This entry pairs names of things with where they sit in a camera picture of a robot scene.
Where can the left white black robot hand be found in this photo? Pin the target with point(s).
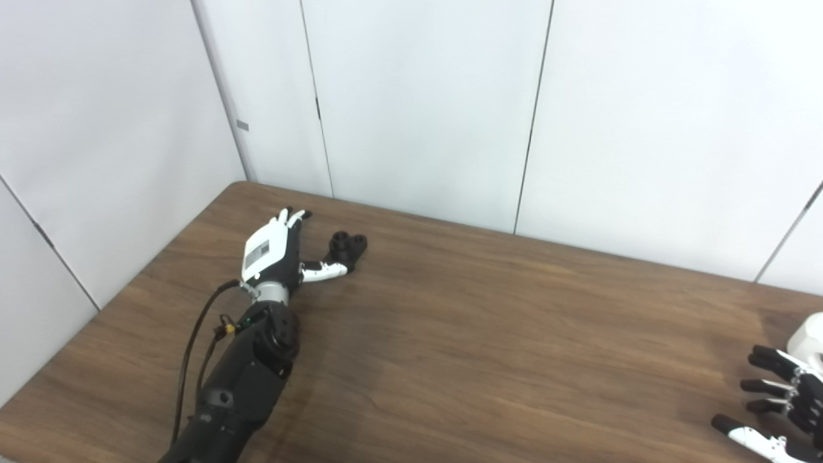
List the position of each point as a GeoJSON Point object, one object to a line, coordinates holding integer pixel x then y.
{"type": "Point", "coordinates": [273, 251]}

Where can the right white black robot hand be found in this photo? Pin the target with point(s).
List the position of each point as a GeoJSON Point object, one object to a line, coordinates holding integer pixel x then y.
{"type": "Point", "coordinates": [807, 399]}

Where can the round white plastic piece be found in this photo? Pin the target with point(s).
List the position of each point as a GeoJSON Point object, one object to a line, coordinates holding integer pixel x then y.
{"type": "Point", "coordinates": [809, 341]}

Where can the black plastic holder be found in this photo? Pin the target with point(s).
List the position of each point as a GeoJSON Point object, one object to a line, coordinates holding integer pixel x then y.
{"type": "Point", "coordinates": [350, 247]}

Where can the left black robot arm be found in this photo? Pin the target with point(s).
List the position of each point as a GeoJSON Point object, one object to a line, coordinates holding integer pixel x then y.
{"type": "Point", "coordinates": [247, 379]}

